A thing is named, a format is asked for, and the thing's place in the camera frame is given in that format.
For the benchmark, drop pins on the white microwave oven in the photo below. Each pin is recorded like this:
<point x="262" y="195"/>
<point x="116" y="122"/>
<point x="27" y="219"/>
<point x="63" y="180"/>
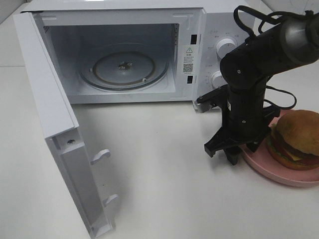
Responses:
<point x="78" y="26"/>

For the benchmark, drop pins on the warning label sticker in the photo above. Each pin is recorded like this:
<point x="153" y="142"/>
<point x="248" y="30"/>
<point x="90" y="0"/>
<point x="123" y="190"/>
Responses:
<point x="188" y="59"/>

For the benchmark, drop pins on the burger with sesame bun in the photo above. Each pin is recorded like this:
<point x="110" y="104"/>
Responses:
<point x="294" y="140"/>

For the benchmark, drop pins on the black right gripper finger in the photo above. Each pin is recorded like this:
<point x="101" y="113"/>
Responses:
<point x="253" y="146"/>
<point x="233" y="154"/>

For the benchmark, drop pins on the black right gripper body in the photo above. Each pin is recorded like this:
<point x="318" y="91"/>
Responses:
<point x="244" y="120"/>

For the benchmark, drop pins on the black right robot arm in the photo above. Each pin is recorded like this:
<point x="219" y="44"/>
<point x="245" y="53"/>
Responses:
<point x="276" y="43"/>

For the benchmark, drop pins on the white microwave door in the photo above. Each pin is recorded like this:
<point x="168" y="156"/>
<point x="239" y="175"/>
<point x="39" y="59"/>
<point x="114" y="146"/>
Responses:
<point x="59" y="124"/>

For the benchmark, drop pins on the glass microwave turntable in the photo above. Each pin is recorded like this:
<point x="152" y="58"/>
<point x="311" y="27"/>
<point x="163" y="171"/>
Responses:
<point x="123" y="66"/>

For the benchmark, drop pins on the pink round plate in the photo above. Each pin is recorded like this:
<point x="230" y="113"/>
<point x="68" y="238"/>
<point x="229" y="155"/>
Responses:
<point x="263" y="162"/>

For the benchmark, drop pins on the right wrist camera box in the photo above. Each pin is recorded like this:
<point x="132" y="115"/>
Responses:
<point x="215" y="98"/>

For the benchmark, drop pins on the upper white microwave knob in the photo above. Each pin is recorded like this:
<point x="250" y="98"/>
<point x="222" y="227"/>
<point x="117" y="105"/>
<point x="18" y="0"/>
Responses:
<point x="224" y="46"/>

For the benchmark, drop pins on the white microwave knob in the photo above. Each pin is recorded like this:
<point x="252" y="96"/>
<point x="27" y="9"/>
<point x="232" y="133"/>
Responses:
<point x="218" y="80"/>
<point x="224" y="46"/>

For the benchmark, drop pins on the lower white microwave knob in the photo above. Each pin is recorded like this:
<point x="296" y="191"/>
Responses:
<point x="218" y="80"/>

